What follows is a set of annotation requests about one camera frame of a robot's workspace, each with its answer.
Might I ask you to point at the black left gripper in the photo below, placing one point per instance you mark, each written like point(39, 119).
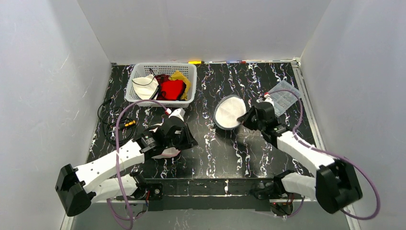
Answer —
point(187, 138)

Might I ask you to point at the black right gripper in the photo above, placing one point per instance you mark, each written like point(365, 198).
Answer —
point(246, 117)

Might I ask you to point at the white pink-trim laundry bag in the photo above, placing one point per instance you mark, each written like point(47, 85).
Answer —
point(167, 153)

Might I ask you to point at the bright red bra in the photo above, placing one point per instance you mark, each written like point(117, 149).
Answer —
point(172, 90)

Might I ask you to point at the black bra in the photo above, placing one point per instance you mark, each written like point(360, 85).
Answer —
point(146, 87)

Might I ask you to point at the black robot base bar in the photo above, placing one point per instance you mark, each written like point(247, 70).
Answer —
point(204, 194)

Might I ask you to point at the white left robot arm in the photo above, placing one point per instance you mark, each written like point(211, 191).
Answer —
point(79, 187)

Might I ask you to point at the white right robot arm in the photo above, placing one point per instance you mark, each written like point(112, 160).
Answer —
point(333, 184)

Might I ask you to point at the yellow bra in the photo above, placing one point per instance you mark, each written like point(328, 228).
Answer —
point(177, 75)

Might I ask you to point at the dark red bra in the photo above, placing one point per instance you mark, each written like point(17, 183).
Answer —
point(161, 78)

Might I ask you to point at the clear plastic parts box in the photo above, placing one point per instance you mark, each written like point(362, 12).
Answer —
point(284, 95)

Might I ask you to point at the white plastic basket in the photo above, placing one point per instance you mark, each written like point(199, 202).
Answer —
point(143, 69)

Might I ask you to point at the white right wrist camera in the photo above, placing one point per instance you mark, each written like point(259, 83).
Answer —
point(266, 98)

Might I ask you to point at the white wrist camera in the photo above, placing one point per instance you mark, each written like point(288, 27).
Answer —
point(266, 98)
point(179, 113)

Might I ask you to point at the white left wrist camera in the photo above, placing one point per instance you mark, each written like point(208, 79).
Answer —
point(179, 113)

